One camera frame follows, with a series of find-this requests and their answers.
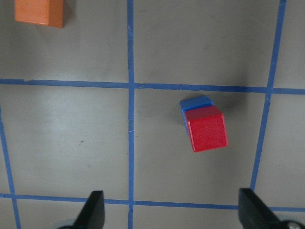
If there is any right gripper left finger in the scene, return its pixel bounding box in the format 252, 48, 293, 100
73, 190, 105, 229

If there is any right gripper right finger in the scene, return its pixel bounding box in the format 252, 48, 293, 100
238, 188, 282, 229

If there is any red wooden block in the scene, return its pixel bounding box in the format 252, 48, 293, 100
185, 105, 228, 153

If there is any blue wooden block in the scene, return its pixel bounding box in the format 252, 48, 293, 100
180, 95, 214, 135

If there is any orange wooden block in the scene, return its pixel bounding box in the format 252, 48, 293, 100
14, 0, 64, 28

